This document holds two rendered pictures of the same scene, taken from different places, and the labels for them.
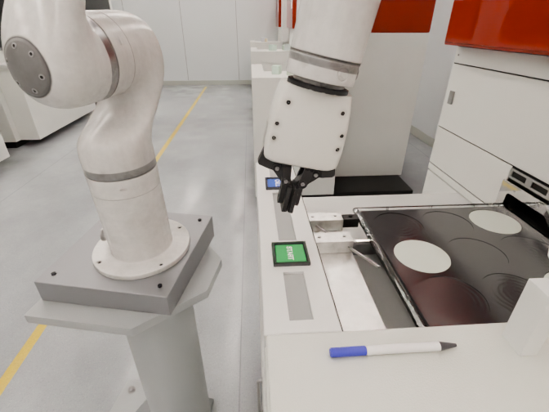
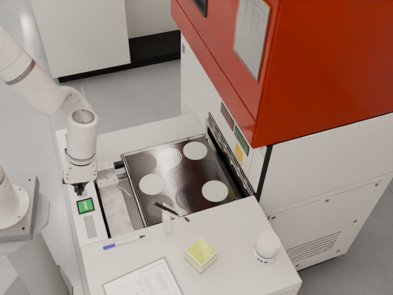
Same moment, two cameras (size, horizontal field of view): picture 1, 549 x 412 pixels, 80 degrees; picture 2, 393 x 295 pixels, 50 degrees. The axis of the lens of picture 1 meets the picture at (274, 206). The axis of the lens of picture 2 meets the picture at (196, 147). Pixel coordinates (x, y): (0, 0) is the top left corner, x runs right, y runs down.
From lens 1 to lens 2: 103 cm
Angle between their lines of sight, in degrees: 24
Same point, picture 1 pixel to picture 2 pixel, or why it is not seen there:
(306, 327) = (95, 240)
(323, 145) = (88, 175)
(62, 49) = not seen: outside the picture
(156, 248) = (14, 209)
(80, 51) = not seen: outside the picture
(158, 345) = (24, 250)
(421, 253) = (152, 182)
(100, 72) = not seen: outside the picture
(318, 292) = (99, 223)
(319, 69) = (79, 162)
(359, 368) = (113, 250)
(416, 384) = (130, 251)
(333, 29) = (81, 153)
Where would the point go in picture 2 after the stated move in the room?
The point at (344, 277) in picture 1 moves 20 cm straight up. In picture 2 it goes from (115, 203) to (108, 170)
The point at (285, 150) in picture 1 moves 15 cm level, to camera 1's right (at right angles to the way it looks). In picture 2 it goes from (73, 180) to (121, 170)
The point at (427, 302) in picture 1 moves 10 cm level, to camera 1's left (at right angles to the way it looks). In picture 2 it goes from (149, 211) to (121, 217)
